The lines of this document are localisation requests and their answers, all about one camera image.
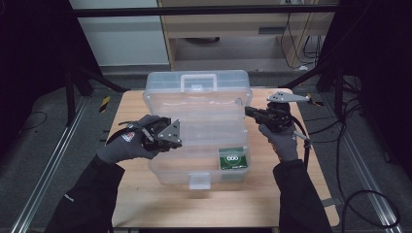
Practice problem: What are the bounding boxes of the light wooden desk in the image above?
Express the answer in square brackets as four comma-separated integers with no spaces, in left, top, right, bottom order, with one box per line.
[157,0,341,71]

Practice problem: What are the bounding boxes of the person's left hand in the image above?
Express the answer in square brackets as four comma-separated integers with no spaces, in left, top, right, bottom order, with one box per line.
[96,115,162,165]

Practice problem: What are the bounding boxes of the clear plastic storage box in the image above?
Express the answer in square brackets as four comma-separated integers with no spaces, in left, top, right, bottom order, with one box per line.
[143,70,254,190]

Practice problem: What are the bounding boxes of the left hand-held gripper cable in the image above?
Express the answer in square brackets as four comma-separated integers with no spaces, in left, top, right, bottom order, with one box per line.
[105,119,154,145]

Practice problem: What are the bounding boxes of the thin black floor cable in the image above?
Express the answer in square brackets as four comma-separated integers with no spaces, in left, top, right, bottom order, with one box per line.
[23,111,49,131]

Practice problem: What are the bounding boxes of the black horizontal metal bar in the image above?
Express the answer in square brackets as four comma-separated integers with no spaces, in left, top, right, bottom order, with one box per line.
[72,4,341,17]

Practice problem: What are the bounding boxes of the right hand-held gripper cable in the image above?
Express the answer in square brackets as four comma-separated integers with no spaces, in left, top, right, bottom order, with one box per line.
[290,116,313,162]

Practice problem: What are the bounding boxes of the hand-held gripper cable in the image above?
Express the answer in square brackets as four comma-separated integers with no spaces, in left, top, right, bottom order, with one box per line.
[290,116,313,162]
[105,119,154,145]

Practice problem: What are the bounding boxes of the green and white carton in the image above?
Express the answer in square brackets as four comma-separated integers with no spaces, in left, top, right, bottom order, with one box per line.
[218,147,249,171]

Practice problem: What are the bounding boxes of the looped black floor cable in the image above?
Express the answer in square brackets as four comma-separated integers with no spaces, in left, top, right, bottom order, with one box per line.
[341,189,401,229]

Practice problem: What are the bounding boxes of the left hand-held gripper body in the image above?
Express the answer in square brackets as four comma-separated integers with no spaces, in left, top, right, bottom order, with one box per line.
[142,116,183,153]

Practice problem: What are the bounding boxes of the grey tape piece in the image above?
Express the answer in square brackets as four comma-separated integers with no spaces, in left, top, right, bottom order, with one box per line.
[322,197,343,209]

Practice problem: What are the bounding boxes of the aluminium floor rail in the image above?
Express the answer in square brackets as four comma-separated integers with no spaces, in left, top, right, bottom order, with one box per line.
[320,93,404,233]
[9,96,89,233]

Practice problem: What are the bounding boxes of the black metal stand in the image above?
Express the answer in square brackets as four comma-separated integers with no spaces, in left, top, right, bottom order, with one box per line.
[278,61,345,120]
[64,62,129,127]

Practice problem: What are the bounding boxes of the person's right hand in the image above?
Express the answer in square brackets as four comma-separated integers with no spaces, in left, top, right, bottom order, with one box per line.
[257,124,299,163]

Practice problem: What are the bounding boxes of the yellow and black tape strip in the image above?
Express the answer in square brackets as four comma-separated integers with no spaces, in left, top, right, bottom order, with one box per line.
[306,92,325,108]
[98,95,112,114]

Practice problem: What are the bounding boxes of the hanging black desk cables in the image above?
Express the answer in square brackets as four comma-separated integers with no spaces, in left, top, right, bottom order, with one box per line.
[280,13,325,70]

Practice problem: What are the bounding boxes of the white cabinet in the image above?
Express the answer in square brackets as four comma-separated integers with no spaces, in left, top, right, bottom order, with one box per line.
[68,0,170,67]

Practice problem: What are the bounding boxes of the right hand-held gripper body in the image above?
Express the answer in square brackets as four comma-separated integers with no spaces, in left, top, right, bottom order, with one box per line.
[263,91,311,133]

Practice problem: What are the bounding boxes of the black curtain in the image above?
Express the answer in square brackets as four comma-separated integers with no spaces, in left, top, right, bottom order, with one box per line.
[319,0,412,179]
[0,0,98,163]

